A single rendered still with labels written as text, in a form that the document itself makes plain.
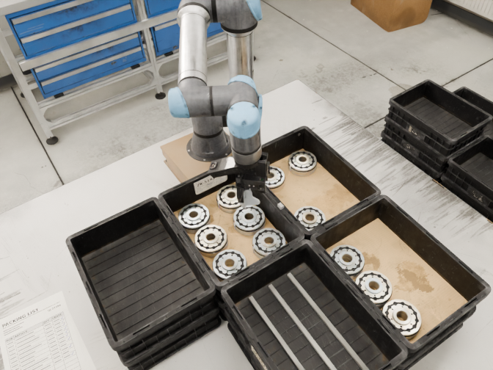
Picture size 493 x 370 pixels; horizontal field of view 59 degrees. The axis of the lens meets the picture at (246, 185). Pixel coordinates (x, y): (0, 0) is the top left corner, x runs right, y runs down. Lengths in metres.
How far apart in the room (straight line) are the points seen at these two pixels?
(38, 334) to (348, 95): 2.58
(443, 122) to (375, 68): 1.32
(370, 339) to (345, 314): 0.09
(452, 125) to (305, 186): 1.12
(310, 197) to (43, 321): 0.95
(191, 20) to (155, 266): 0.72
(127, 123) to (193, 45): 2.06
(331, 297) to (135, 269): 0.59
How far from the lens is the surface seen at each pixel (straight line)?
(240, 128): 0.99
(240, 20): 1.37
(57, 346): 1.51
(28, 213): 1.86
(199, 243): 1.36
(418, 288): 1.37
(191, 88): 1.10
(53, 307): 1.57
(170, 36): 3.23
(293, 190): 1.52
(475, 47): 4.17
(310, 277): 1.33
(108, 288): 1.39
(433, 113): 2.51
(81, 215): 1.76
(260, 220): 1.40
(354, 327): 1.28
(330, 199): 1.51
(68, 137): 3.27
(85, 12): 2.95
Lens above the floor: 1.98
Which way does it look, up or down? 48 degrees down
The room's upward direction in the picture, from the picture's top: 3 degrees counter-clockwise
